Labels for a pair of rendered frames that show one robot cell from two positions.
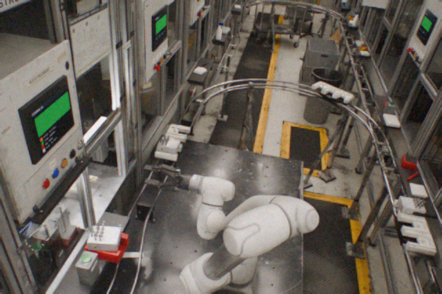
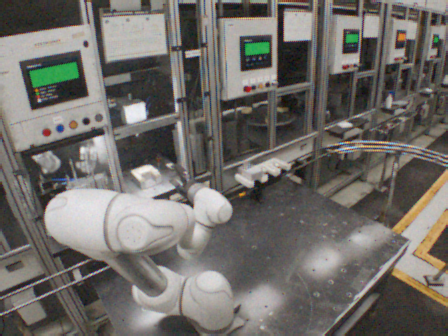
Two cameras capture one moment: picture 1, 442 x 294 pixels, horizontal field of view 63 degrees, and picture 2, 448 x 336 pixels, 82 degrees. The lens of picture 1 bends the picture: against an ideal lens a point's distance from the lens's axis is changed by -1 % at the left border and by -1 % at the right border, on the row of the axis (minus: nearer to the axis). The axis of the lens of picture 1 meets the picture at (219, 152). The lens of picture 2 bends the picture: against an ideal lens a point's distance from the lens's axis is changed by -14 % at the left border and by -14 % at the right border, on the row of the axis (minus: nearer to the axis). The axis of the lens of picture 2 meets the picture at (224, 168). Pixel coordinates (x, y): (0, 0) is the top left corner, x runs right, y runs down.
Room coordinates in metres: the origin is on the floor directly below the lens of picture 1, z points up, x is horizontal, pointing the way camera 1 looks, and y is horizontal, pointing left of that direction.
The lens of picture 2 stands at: (0.70, -0.75, 1.79)
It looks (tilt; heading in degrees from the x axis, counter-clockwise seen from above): 28 degrees down; 48
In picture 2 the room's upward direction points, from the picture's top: 3 degrees counter-clockwise
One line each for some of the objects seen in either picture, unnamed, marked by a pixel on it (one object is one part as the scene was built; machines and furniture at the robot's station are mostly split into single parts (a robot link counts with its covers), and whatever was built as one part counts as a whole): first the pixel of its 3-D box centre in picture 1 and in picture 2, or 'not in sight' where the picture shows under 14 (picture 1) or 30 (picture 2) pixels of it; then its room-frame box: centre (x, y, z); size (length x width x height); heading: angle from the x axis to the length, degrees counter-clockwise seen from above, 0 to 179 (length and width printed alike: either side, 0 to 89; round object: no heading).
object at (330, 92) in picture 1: (331, 94); not in sight; (3.10, -0.96, 0.84); 0.37 x 0.14 x 0.10; 51
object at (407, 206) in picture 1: (412, 203); not in sight; (1.60, -1.14, 0.92); 0.13 x 0.10 x 0.09; 83
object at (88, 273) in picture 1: (85, 267); not in sight; (0.89, 0.49, 0.97); 0.08 x 0.08 x 0.12; 83
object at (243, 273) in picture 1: (239, 258); (209, 297); (1.13, -0.16, 0.85); 0.18 x 0.16 x 0.22; 126
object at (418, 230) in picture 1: (411, 228); not in sight; (1.48, -1.13, 0.84); 0.37 x 0.14 x 0.10; 173
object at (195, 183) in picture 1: (196, 184); (199, 194); (1.32, 0.09, 1.12); 0.09 x 0.06 x 0.09; 173
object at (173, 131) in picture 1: (173, 144); (263, 175); (2.02, 0.32, 0.84); 0.36 x 0.14 x 0.10; 173
